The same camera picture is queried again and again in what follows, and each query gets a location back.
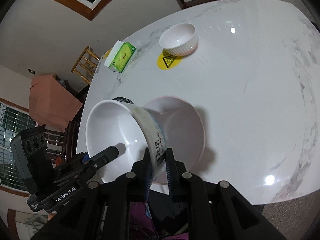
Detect green tissue pack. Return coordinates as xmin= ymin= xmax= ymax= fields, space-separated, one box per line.
xmin=101 ymin=41 xmax=136 ymax=73

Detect pink bowl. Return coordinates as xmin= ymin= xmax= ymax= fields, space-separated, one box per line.
xmin=143 ymin=96 xmax=206 ymax=171

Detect white bowl yellow print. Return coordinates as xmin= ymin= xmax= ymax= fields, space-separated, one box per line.
xmin=85 ymin=100 xmax=167 ymax=183

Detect light wooden chair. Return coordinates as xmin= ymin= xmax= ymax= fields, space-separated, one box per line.
xmin=71 ymin=46 xmax=100 ymax=85

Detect yellow warning sticker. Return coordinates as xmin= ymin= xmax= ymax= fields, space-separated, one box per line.
xmin=157 ymin=50 xmax=183 ymax=70

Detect small yellow label sticker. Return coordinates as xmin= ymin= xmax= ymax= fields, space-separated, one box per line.
xmin=101 ymin=49 xmax=112 ymax=60

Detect white bowl blue base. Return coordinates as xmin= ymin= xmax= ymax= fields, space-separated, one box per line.
xmin=159 ymin=23 xmax=199 ymax=57

